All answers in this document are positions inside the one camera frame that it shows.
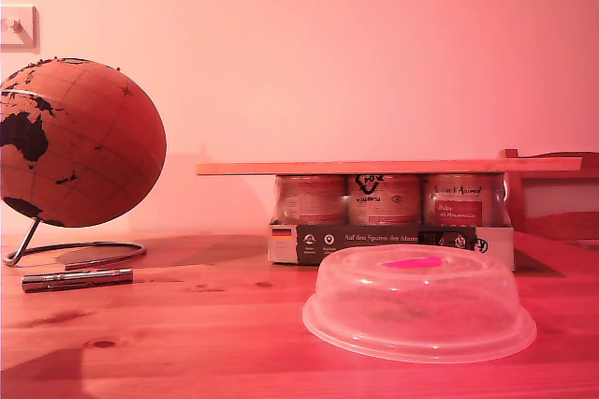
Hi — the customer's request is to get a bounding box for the shiny metal tube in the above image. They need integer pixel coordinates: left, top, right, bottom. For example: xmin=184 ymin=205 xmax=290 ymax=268
xmin=22 ymin=267 xmax=135 ymax=294

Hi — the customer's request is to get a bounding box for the can with black swirl logo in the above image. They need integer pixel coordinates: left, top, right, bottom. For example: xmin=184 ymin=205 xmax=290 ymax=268
xmin=346 ymin=173 xmax=422 ymax=227

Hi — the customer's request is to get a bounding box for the clear plastic microwave lid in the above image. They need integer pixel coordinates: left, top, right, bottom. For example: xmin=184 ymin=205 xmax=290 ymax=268
xmin=301 ymin=244 xmax=538 ymax=365

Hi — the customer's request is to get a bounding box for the cardboard can tray dark label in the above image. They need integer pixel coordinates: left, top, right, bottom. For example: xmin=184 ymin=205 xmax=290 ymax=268
xmin=267 ymin=223 xmax=517 ymax=273

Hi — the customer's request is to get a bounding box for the can with plain white label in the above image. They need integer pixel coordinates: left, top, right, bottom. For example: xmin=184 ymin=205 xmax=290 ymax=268
xmin=274 ymin=174 xmax=348 ymax=225

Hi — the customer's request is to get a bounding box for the white wall hook plate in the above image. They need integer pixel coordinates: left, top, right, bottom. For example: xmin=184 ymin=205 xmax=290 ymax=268
xmin=0 ymin=5 xmax=41 ymax=53

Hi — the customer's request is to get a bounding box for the can with red label panel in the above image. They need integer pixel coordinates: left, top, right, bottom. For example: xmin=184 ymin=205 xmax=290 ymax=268
xmin=422 ymin=173 xmax=509 ymax=228

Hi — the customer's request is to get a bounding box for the wooden chair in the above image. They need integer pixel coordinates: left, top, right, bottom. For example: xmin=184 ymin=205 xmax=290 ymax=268
xmin=498 ymin=148 xmax=599 ymax=244

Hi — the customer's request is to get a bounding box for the wooden shelf board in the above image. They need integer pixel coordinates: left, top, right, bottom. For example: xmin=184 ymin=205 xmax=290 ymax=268
xmin=195 ymin=157 xmax=583 ymax=177

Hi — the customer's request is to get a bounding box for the cork globe on metal stand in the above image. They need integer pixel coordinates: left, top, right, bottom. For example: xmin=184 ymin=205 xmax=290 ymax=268
xmin=0 ymin=55 xmax=168 ymax=268

